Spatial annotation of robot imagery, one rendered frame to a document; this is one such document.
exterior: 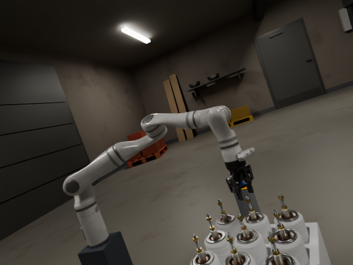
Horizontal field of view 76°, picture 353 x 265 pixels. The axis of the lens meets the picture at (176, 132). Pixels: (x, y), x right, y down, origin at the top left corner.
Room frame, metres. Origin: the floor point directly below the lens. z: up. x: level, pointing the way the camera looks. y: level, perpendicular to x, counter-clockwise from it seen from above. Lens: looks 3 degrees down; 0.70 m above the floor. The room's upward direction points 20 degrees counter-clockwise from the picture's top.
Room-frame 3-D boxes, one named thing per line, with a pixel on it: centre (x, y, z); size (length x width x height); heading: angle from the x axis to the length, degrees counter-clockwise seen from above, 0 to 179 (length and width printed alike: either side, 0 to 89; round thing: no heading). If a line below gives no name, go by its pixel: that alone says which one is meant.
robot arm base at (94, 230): (1.01, 0.49, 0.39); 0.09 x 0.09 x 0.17; 70
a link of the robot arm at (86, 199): (1.01, 0.49, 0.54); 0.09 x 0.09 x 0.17; 4
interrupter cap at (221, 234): (0.81, -0.01, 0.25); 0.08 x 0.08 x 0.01
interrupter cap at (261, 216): (0.85, -0.17, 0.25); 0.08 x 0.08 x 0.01
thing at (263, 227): (0.85, -0.17, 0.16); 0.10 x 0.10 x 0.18
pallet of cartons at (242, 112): (6.62, -1.60, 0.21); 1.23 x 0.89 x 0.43; 70
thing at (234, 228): (0.91, -0.07, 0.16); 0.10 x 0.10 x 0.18
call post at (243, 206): (1.03, -0.20, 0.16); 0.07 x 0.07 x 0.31; 57
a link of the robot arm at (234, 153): (0.83, -0.18, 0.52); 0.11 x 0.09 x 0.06; 40
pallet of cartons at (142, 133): (5.90, 0.86, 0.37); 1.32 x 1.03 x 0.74; 160
